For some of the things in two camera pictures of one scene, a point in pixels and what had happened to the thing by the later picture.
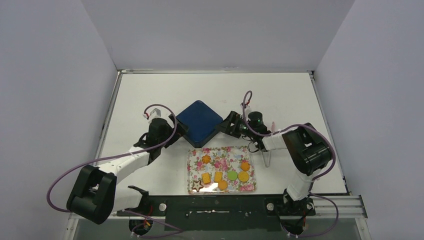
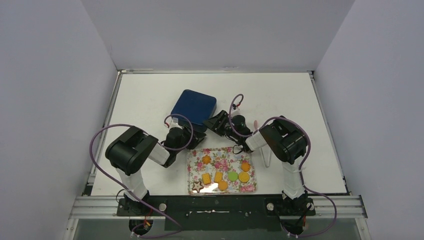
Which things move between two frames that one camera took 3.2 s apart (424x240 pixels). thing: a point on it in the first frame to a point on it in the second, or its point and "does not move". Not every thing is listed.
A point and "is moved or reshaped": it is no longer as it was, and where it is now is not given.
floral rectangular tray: [221, 170] does not move
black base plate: [220, 212] does not move
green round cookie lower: [232, 175] does not move
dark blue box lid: [200, 119] is moved or reshaped
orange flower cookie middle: [206, 159] does not move
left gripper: [182, 129] to [196, 137]
